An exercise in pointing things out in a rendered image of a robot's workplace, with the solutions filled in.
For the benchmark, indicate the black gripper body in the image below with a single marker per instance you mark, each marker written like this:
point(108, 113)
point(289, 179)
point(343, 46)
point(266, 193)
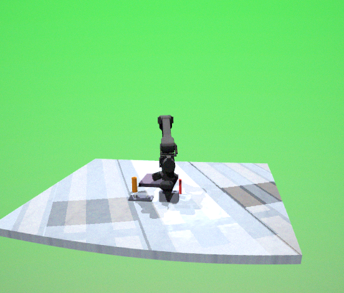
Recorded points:
point(168, 178)

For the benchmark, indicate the orange cylinder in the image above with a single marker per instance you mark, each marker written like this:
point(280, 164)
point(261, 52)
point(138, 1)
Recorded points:
point(134, 184)

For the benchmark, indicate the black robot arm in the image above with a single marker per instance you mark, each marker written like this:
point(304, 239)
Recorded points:
point(167, 147)

